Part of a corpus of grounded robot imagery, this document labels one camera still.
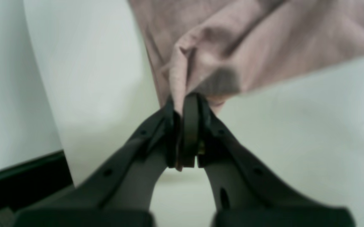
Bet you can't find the mauve T-shirt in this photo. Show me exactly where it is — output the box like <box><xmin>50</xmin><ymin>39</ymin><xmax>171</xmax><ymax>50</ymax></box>
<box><xmin>128</xmin><ymin>0</ymin><xmax>364</xmax><ymax>113</ymax></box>

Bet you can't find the black computer case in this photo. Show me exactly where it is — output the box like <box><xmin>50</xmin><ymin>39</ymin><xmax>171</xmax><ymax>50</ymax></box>
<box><xmin>0</xmin><ymin>150</ymin><xmax>74</xmax><ymax>226</ymax></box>

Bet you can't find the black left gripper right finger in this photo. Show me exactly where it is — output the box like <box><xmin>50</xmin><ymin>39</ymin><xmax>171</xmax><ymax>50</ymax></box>
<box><xmin>182</xmin><ymin>93</ymin><xmax>355</xmax><ymax>227</ymax></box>

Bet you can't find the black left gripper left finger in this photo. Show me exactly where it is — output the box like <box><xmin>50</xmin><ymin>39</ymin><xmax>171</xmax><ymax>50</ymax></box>
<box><xmin>14</xmin><ymin>98</ymin><xmax>180</xmax><ymax>227</ymax></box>

